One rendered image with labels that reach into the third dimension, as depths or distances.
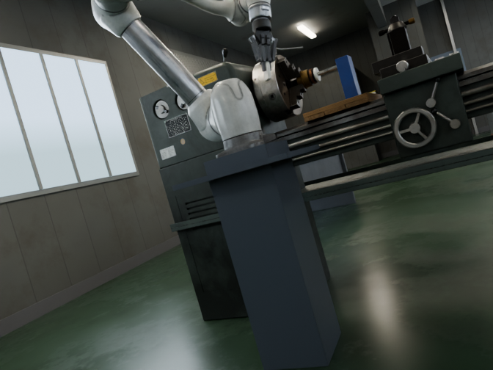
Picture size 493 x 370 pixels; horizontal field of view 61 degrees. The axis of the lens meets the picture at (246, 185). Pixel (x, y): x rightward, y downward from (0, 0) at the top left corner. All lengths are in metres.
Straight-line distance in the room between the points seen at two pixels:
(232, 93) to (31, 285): 3.07
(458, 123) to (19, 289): 3.54
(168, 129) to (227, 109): 0.77
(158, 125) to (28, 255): 2.28
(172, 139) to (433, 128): 1.25
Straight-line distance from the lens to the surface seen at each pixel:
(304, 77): 2.13
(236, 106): 1.54
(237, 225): 1.52
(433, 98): 1.77
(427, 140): 1.76
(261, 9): 1.78
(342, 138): 1.95
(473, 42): 11.77
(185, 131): 2.19
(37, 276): 4.25
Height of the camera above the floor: 0.74
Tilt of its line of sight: 2 degrees down
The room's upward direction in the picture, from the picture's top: 16 degrees counter-clockwise
